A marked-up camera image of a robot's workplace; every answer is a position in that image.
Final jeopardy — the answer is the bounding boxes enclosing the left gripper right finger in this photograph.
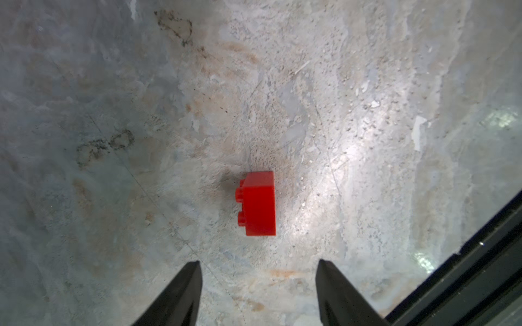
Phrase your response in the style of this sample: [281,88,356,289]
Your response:
[315,259,389,326]

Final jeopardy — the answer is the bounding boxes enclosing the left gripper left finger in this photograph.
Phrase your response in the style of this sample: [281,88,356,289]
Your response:
[133,261,203,326]

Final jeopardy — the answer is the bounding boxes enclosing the red brick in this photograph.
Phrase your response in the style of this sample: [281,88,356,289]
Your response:
[235,171,276,236]

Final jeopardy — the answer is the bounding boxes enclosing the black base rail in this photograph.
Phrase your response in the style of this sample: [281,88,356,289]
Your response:
[386,194,521,325]

